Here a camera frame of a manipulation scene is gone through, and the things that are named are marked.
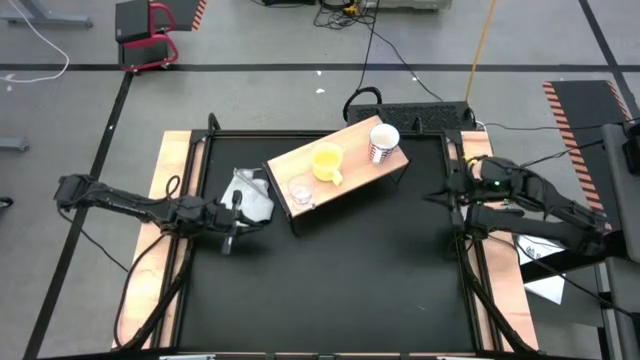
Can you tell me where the wooden shelf with black legs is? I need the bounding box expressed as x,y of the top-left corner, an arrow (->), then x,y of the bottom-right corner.
262,114 -> 412,237

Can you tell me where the white cloth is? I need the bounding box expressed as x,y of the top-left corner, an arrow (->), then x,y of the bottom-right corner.
219,167 -> 276,225

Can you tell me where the tangled black cable bundle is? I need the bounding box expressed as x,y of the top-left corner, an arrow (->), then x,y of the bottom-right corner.
312,0 -> 377,30

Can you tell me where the red black step stool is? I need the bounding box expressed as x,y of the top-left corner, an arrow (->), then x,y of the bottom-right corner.
114,0 -> 180,74

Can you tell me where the small black hazard striped ramp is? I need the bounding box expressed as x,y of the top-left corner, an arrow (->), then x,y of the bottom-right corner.
168,0 -> 208,33

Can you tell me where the red white patterned mug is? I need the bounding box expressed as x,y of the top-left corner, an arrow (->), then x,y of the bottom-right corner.
368,122 -> 402,166

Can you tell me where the clear glass cup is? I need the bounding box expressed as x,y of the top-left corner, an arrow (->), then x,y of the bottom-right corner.
287,174 -> 318,210

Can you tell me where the yellow cable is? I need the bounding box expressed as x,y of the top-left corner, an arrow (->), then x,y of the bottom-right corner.
464,0 -> 498,104

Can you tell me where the white cable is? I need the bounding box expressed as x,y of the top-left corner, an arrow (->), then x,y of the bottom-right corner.
0,0 -> 71,84

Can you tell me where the black table beam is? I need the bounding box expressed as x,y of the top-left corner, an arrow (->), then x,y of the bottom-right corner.
519,239 -> 629,284

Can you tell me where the black cable harness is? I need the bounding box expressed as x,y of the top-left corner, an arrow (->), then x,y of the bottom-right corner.
454,234 -> 534,354
113,232 -> 196,350

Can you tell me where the wooden side board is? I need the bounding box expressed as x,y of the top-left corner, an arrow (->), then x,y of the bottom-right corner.
112,130 -> 206,350
447,130 -> 540,352

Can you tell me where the large black hazard striped ramp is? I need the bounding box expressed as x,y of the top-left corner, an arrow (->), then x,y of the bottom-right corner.
542,79 -> 635,236

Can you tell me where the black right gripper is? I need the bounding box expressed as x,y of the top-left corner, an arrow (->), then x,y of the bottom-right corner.
423,167 -> 482,237

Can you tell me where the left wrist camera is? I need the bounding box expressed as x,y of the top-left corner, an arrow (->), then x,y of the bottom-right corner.
199,199 -> 225,228

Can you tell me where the yellow plastic mug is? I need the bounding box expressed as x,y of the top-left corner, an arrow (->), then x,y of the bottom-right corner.
310,141 -> 346,187

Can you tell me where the black vented computer box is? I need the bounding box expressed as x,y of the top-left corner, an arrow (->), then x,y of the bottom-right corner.
346,101 -> 477,136

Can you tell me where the black device on cabinet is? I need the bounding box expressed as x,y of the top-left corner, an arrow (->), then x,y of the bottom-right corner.
621,127 -> 640,176

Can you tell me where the white paper sheet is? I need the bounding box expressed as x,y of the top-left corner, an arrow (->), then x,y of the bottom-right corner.
513,234 -> 567,306

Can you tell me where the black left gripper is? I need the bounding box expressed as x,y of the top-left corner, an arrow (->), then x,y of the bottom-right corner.
212,188 -> 265,257

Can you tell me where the grey desk foot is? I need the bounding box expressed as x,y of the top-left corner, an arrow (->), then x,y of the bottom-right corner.
0,0 -> 94,29

